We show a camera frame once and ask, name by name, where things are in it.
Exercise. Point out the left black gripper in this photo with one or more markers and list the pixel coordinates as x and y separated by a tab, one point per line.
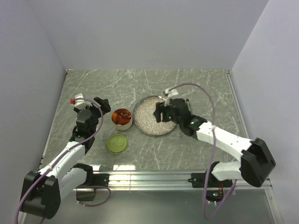
104	104

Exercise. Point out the aluminium mounting rail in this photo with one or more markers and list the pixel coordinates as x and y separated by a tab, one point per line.
158	180

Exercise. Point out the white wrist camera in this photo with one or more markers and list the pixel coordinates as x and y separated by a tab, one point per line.
171	94
78	102

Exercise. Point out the speckled ceramic plate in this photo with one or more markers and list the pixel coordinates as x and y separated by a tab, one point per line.
145	120

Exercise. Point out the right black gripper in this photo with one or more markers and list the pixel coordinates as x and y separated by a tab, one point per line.
160	108

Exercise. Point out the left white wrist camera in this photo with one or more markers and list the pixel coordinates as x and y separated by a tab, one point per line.
78	102

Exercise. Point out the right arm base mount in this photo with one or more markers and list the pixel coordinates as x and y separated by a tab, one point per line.
198	180

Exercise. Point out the green round lid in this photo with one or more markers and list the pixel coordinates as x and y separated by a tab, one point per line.
117	143

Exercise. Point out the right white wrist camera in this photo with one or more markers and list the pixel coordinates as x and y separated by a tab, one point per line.
171	94

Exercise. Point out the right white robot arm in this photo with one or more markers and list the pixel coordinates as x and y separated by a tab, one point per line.
254	161

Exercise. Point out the orange chicken wing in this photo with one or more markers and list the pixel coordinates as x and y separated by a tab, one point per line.
116	117

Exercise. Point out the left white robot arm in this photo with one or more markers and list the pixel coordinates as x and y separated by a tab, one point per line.
43	190

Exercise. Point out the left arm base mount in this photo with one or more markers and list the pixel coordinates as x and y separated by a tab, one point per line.
93	179

